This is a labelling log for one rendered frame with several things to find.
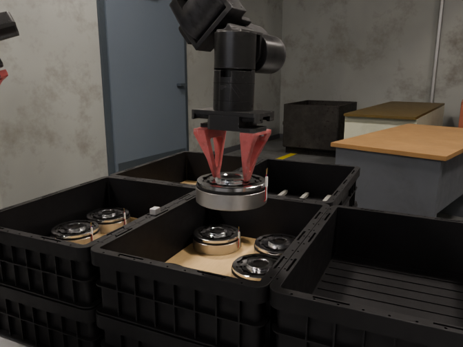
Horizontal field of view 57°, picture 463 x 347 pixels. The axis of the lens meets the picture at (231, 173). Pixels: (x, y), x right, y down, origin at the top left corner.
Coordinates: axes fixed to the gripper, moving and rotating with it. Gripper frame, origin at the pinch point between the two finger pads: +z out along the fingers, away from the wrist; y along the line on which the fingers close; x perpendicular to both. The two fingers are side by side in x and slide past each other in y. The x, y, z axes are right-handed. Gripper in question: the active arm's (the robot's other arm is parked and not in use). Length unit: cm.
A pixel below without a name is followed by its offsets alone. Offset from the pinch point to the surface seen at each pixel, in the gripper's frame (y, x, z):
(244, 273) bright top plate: 0.8, -8.1, 19.3
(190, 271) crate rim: 2.4, 7.2, 13.0
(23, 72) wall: 293, -200, -13
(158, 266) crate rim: 7.5, 7.7, 13.1
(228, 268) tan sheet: 7.2, -14.7, 22.4
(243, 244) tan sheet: 9.5, -26.8, 22.1
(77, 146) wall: 287, -248, 55
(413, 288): -25.6, -22.4, 21.8
